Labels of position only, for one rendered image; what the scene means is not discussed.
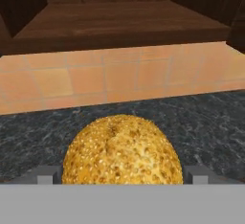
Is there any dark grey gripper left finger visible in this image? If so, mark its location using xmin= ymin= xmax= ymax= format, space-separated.
xmin=11 ymin=165 xmax=64 ymax=186

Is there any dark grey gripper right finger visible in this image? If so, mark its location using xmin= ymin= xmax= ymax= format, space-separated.
xmin=182 ymin=165 xmax=236 ymax=186

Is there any golden seeded bread roll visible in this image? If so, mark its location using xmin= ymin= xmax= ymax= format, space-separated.
xmin=60 ymin=114 xmax=185 ymax=186

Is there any dark brown wooden cabinet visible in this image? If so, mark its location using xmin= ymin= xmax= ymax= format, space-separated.
xmin=0 ymin=0 xmax=245 ymax=57

